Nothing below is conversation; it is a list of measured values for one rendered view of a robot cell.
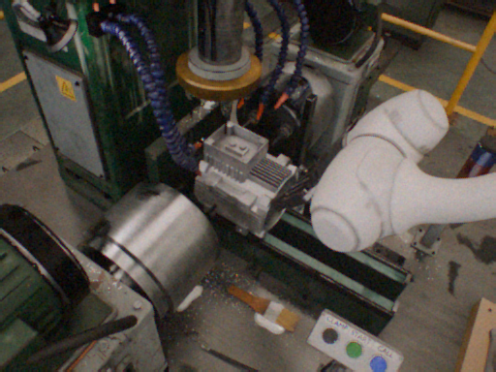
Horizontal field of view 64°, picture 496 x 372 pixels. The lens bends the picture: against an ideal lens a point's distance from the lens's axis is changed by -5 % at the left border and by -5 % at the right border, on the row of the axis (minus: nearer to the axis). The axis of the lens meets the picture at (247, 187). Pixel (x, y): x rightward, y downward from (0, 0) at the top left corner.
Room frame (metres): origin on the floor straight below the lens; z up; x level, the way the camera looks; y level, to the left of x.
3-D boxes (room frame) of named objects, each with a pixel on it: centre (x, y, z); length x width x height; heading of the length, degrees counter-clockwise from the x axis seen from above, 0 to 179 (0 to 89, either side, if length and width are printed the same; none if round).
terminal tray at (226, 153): (0.74, 0.04, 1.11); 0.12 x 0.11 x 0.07; 61
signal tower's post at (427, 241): (0.75, -0.57, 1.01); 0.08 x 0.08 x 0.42; 62
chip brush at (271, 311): (0.49, -0.07, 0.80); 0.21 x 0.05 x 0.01; 65
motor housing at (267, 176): (0.72, 0.00, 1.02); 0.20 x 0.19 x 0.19; 61
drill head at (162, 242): (0.43, 0.22, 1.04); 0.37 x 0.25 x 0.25; 152
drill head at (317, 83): (1.04, -0.11, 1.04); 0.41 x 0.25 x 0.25; 152
